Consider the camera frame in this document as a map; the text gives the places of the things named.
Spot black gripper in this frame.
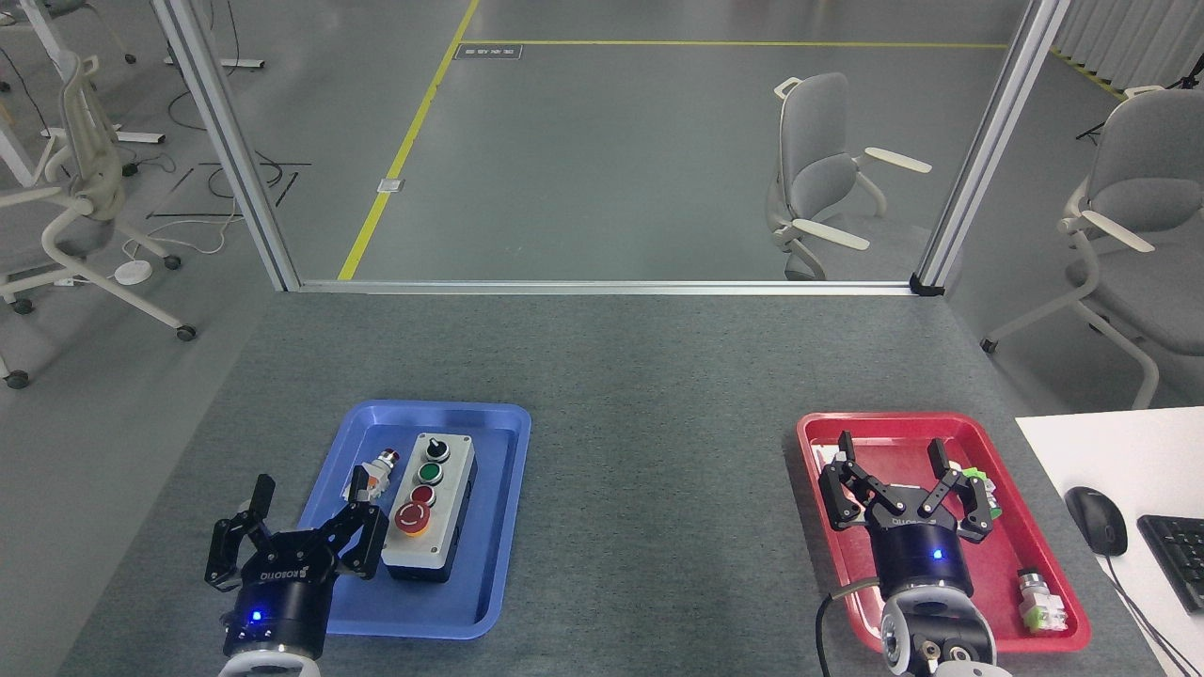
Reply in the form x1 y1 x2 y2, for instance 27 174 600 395
205 467 389 659
817 431 996 597

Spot grey control box with buttons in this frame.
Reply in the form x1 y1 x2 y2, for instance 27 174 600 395
381 433 478 584

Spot red push button orange base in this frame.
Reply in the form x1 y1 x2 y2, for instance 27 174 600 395
353 449 400 499

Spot silver push button green base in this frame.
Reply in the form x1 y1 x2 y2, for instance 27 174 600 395
1016 568 1070 633

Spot red plastic tray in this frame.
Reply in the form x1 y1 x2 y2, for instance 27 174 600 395
796 411 1092 654

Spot black computer mouse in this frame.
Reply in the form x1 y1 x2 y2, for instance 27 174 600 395
1065 486 1129 557

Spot blue plastic tray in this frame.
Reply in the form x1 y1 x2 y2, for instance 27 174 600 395
266 401 532 641

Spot white side table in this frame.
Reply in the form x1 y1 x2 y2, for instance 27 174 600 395
1015 406 1204 677

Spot black keyboard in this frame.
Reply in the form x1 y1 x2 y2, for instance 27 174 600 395
1136 513 1204 615

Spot grey office chair beige armrests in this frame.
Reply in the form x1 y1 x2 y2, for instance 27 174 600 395
767 72 933 281
980 87 1204 411

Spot white mesh office chair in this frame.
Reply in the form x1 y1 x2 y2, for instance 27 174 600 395
0 52 198 390

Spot white curtain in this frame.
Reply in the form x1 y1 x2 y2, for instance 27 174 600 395
1049 0 1204 93

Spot green push button switch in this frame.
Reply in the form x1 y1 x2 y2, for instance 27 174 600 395
948 461 1004 520

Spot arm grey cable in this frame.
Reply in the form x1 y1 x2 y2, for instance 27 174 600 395
815 578 885 677

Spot black mouse cable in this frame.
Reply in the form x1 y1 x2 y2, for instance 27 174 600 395
1101 553 1204 677

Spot black floor cables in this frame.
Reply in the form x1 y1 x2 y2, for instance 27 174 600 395
146 155 313 220

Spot silver aluminium post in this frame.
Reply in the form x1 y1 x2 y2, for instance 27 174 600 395
914 0 1071 292
150 0 302 292

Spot silver aluminium rail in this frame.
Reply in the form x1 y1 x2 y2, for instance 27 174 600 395
287 279 918 297

